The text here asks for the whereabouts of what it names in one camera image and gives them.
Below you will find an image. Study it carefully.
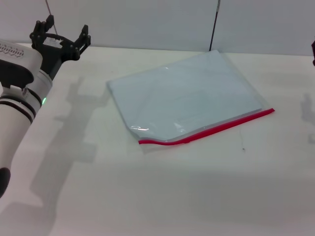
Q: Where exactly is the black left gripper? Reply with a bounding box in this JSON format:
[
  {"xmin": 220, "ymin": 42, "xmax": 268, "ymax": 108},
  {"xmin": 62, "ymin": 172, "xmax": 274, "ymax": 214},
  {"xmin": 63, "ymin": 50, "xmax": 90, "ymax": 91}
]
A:
[{"xmin": 30, "ymin": 14, "xmax": 92, "ymax": 81}]

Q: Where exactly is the clear red-zipper document bag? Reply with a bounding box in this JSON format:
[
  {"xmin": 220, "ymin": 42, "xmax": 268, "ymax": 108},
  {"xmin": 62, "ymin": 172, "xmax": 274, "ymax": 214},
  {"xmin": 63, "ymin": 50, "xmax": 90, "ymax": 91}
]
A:
[{"xmin": 106, "ymin": 49, "xmax": 276, "ymax": 154}]

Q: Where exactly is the thin black pole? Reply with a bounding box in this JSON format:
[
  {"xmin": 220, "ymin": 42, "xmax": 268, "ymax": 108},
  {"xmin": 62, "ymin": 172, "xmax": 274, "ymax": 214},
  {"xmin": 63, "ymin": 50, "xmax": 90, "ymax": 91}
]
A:
[{"xmin": 209, "ymin": 0, "xmax": 221, "ymax": 52}]

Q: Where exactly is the thin thread with dark end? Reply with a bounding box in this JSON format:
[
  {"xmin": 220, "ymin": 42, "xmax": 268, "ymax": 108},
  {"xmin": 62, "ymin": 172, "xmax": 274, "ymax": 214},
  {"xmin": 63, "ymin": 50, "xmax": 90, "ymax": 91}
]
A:
[{"xmin": 239, "ymin": 130, "xmax": 246, "ymax": 152}]

